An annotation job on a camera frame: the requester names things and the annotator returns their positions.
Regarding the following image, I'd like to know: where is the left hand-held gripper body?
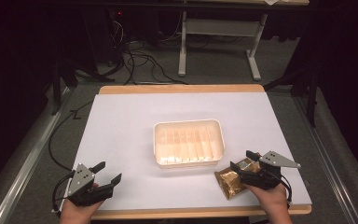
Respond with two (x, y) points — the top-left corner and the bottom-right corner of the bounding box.
(66, 162), (116, 207)

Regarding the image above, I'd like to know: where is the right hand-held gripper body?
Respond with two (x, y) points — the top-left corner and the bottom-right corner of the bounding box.
(238, 150), (302, 191)

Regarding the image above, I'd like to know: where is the golden snack packet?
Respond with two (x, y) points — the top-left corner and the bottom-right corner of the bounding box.
(213, 158), (262, 201)

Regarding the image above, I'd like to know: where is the person's left hand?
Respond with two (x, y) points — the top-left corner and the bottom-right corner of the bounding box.
(59, 182), (104, 224)

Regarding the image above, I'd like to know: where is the person's right hand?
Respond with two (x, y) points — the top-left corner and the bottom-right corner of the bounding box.
(245, 182), (291, 218)

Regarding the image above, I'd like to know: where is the white table mat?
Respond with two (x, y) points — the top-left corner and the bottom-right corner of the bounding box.
(62, 92), (312, 213)

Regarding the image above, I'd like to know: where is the white plastic tray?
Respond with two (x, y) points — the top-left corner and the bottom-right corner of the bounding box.
(152, 119), (226, 169)

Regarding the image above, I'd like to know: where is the black metal stand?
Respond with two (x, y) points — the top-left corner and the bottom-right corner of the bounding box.
(49, 55), (116, 117)
(263, 59), (321, 128)

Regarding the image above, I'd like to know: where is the wooden table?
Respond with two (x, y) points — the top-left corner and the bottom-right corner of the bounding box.
(89, 83), (313, 221)

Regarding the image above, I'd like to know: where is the dark computer tower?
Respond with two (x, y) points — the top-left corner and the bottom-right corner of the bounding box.
(82, 7), (127, 68)

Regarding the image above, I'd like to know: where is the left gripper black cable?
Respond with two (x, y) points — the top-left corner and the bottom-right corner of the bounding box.
(51, 170), (76, 216)

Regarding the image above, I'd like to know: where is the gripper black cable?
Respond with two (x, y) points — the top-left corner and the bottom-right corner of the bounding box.
(271, 169), (294, 204)
(51, 170), (76, 216)

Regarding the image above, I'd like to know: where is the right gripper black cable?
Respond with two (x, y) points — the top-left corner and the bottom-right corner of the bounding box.
(271, 169), (294, 204)

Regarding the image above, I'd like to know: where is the aluminium floor rail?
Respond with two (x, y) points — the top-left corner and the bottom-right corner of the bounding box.
(0, 87), (71, 224)
(293, 95), (358, 224)

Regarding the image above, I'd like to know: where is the black floor cable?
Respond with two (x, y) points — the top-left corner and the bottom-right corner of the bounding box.
(48, 100), (94, 172)

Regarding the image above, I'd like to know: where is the bundle of black cables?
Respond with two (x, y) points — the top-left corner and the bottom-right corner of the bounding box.
(106, 18), (189, 86)

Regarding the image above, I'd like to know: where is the white desk frame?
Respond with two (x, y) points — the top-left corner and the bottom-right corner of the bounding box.
(177, 0), (310, 82)

